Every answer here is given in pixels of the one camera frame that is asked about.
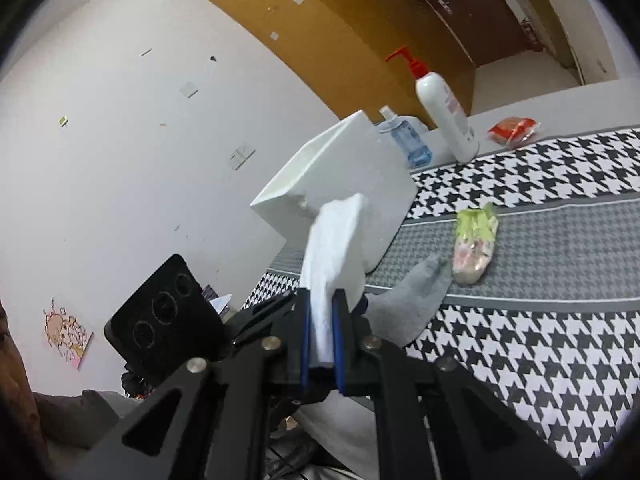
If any white towel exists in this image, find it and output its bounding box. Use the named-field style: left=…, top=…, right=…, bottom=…
left=299, top=192, right=369, bottom=367

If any cartoon wall sticker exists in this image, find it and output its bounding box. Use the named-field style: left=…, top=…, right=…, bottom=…
left=42, top=298, right=95, bottom=371

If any houndstooth table cloth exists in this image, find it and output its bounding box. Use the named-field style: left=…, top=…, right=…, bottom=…
left=242, top=127, right=640, bottom=471

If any red snack packet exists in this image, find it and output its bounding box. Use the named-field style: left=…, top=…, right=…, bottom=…
left=487, top=116, right=544, bottom=149

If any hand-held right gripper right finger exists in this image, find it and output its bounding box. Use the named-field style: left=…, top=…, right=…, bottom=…
left=333, top=288, right=581, bottom=480

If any white pump bottle red cap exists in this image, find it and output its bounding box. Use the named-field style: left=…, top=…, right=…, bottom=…
left=385, top=46, right=480, bottom=164

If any light wooden door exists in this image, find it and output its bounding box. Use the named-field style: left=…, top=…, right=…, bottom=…
left=500, top=0, right=587, bottom=78

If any person's left forearm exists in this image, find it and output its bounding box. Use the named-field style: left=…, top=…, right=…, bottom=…
left=30, top=389, right=146, bottom=463

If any grey sock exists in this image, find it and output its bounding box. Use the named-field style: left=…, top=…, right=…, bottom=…
left=366, top=255, right=454, bottom=349

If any dark brown door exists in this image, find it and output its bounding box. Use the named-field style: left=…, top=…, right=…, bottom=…
left=385, top=0, right=545, bottom=67

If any white foam box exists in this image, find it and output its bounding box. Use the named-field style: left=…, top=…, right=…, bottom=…
left=249, top=109, right=417, bottom=274

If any person's head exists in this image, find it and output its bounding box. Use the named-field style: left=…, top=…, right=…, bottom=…
left=0, top=300, right=52, bottom=480

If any green pink plastic packet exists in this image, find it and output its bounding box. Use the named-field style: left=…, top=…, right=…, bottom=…
left=451, top=202, right=500, bottom=286

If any wooden wardrobe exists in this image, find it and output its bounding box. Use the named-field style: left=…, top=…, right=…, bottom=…
left=187, top=0, right=477, bottom=133

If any blue liquid bottle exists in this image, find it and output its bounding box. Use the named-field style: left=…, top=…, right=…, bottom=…
left=377, top=105, right=432, bottom=169

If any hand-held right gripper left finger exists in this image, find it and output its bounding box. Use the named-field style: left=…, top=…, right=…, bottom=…
left=65, top=289, right=309, bottom=480

